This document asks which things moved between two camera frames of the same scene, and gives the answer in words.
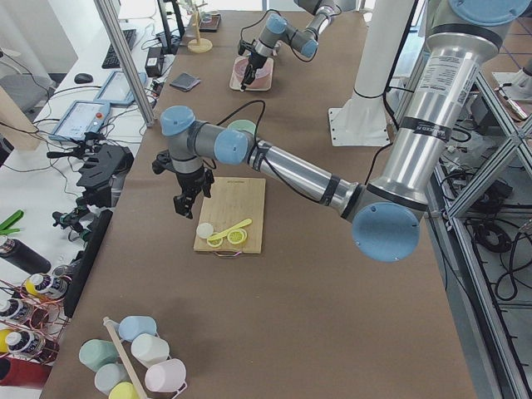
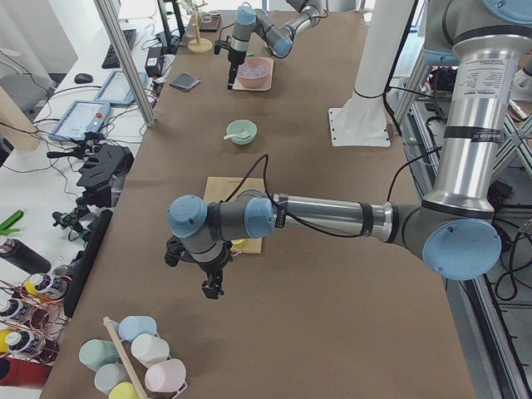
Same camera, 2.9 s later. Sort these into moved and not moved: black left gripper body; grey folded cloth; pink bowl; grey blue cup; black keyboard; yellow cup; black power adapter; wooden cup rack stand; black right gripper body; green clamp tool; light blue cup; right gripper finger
Moved: black left gripper body; black right gripper body; right gripper finger
Not moved: wooden cup rack stand; yellow cup; black power adapter; pink bowl; green clamp tool; grey folded cloth; light blue cup; grey blue cup; black keyboard
